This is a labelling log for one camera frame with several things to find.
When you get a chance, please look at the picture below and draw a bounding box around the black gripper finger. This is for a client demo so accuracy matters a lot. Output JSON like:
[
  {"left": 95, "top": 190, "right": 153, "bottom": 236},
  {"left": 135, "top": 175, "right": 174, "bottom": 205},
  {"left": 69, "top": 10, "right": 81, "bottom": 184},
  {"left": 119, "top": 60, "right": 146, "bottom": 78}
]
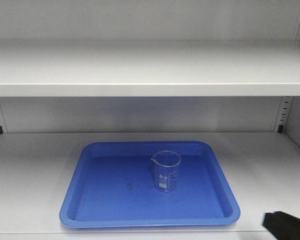
[{"left": 262, "top": 211, "right": 300, "bottom": 240}]

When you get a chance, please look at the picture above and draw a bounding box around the clear glass beaker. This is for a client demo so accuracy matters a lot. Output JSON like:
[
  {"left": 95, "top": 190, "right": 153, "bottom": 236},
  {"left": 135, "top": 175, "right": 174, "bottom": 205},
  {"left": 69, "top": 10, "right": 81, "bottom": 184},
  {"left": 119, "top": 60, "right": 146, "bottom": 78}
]
[{"left": 151, "top": 150, "right": 182, "bottom": 193}]

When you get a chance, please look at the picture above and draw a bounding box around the grey upper cabinet shelf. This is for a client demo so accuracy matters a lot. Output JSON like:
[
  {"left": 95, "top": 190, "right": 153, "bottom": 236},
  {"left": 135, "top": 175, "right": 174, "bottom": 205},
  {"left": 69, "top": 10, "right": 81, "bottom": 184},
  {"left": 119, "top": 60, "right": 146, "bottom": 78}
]
[{"left": 0, "top": 40, "right": 300, "bottom": 97}]

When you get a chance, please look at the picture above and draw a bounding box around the right black shelf clip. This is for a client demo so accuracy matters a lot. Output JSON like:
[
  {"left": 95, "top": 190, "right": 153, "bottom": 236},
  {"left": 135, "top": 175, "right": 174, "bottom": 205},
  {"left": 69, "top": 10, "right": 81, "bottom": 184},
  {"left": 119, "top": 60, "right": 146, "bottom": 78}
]
[{"left": 277, "top": 125, "right": 284, "bottom": 134}]

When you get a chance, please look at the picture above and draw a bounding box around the blue plastic tray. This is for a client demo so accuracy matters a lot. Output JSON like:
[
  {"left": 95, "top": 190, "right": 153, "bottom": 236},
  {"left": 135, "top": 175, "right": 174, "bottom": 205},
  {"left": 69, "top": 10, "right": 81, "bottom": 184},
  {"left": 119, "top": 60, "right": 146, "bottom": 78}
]
[{"left": 59, "top": 141, "right": 241, "bottom": 229}]

